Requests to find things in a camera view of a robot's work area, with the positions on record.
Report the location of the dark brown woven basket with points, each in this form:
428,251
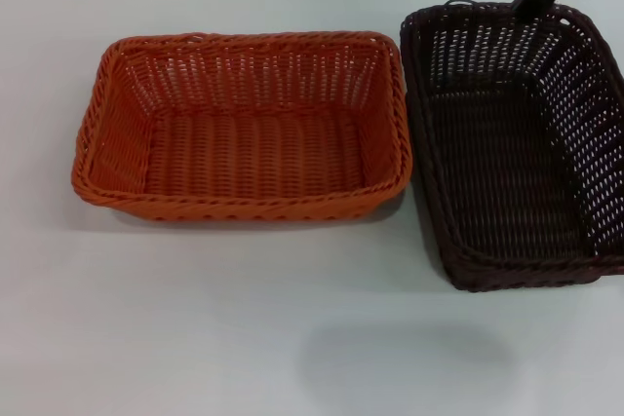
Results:
507,158

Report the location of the orange woven plastic basket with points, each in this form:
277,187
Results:
244,153

